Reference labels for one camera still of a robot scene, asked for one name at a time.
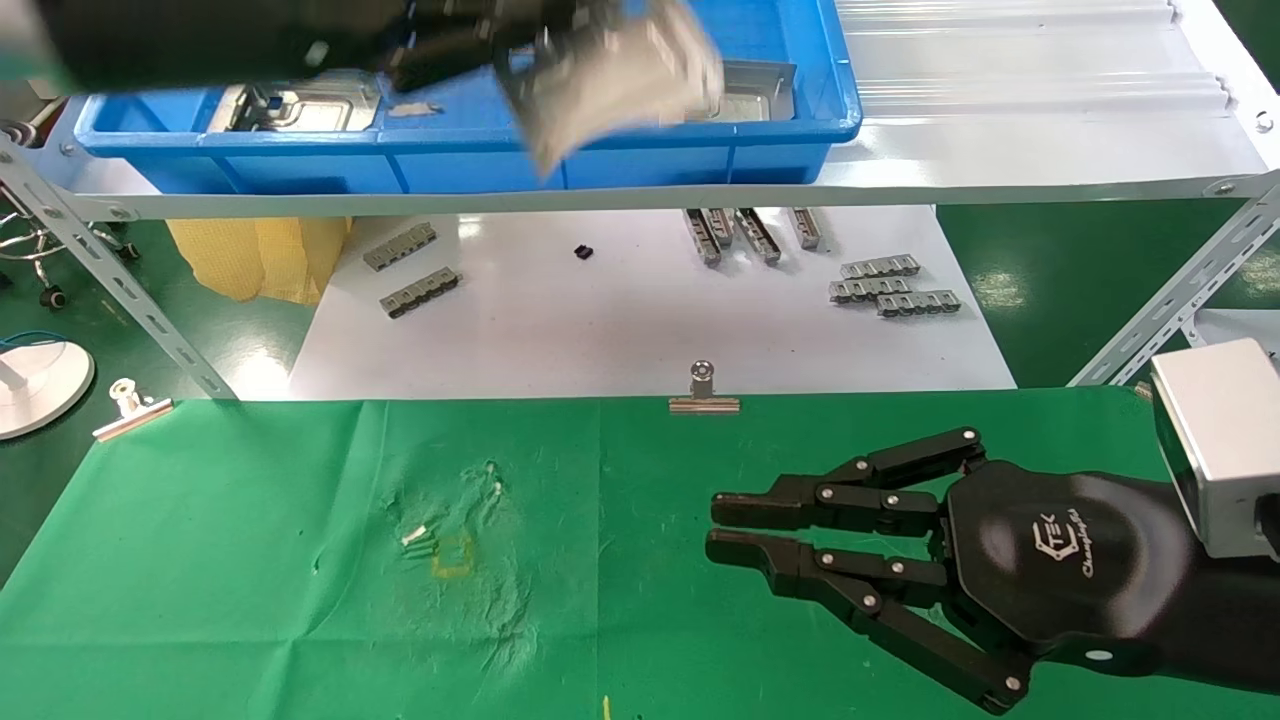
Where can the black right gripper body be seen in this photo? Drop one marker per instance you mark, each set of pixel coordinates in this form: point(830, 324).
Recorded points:
point(1060, 560)

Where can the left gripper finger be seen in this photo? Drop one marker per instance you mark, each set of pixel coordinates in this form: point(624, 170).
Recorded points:
point(440, 65)
point(480, 18)

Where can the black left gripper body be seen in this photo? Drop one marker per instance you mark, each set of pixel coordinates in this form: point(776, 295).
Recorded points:
point(330, 30)

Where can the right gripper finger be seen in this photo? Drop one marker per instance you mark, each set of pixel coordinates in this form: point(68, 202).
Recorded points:
point(770, 510)
point(780, 565)

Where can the bent sheet metal bracket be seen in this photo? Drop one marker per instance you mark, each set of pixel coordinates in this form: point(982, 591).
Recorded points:
point(750, 100)
point(310, 110)
point(620, 70)

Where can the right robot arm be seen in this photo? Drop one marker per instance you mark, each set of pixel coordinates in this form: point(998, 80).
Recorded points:
point(1240, 620)

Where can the blue plastic bin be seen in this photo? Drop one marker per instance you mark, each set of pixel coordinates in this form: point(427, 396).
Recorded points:
point(300, 170)

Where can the grey toothed metal bar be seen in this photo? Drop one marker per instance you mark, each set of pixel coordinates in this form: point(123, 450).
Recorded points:
point(870, 290)
point(918, 304)
point(880, 267)
point(400, 246)
point(420, 292)

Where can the small white debris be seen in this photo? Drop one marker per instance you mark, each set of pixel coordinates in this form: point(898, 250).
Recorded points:
point(413, 537)

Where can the chrome stool base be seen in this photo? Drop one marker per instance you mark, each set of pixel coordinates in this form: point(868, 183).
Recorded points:
point(30, 245)

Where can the green cloth mat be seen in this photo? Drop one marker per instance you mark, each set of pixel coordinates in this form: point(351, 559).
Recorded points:
point(400, 620)

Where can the white metal shelf board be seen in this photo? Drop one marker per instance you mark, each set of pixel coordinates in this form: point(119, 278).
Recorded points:
point(1000, 150)

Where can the white round stand base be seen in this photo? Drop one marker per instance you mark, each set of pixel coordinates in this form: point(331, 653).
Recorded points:
point(50, 390)

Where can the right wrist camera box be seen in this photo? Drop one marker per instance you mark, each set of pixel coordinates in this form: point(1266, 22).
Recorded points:
point(1215, 445)

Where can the grey metal rail bar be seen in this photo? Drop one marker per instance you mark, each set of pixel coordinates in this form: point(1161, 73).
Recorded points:
point(806, 228)
point(703, 238)
point(720, 228)
point(757, 236)

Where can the white perforated angle post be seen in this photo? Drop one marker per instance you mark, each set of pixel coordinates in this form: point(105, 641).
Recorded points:
point(150, 320)
point(1180, 295)

